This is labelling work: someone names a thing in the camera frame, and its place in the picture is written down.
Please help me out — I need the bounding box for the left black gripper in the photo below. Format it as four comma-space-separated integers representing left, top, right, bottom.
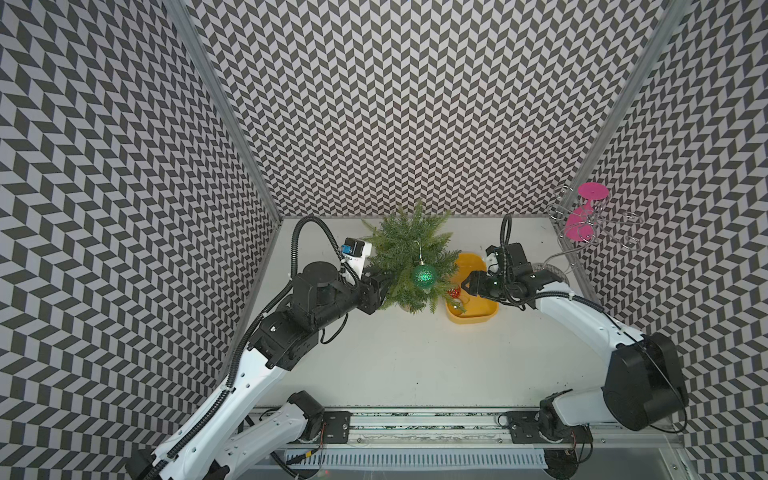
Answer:
312, 267, 394, 331

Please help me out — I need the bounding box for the silver shiny ball ornament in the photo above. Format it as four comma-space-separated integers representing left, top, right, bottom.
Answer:
450, 298, 465, 315

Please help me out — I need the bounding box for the green glitter ball ornament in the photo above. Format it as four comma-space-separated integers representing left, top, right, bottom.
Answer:
411, 262, 438, 290

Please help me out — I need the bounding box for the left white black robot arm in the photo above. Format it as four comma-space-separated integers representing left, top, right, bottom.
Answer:
126, 261, 392, 479

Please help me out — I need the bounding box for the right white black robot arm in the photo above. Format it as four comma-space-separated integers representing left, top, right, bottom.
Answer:
461, 270, 689, 443

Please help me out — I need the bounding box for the small green christmas tree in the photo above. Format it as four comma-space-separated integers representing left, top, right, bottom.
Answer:
363, 201, 459, 314

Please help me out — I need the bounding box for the yellow plastic tray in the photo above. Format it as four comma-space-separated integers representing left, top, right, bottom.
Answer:
446, 252, 499, 324

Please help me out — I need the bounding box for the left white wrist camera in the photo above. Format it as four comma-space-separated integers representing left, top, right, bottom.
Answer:
341, 237, 372, 278

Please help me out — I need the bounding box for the right black corrugated cable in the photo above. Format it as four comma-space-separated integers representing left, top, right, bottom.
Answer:
494, 212, 690, 434

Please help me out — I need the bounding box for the black corrugated cable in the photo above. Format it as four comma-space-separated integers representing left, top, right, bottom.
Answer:
140, 215, 355, 480
494, 212, 690, 434

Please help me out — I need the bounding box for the left black corrugated cable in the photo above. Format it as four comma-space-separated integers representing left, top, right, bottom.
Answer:
140, 215, 355, 480

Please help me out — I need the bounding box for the wire stand with pink discs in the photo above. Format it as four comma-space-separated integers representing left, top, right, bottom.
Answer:
532, 182, 641, 284

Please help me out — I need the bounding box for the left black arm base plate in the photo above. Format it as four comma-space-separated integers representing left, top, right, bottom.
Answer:
321, 410, 352, 445

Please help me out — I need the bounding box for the aluminium front rail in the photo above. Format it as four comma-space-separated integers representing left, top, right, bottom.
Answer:
239, 406, 685, 451

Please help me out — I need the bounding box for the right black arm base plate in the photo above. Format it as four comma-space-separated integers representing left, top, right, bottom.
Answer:
503, 410, 594, 447

